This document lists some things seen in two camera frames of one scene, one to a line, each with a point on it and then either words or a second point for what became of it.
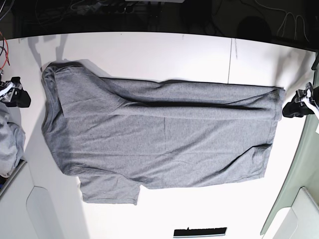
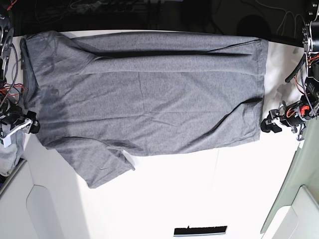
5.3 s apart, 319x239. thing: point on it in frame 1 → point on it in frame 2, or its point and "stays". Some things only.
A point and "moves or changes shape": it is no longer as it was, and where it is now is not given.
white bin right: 295,214 stays
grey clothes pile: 12,140 stays
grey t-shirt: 119,135 moves or changes shape
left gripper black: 7,88 → 16,116
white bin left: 26,211 stays
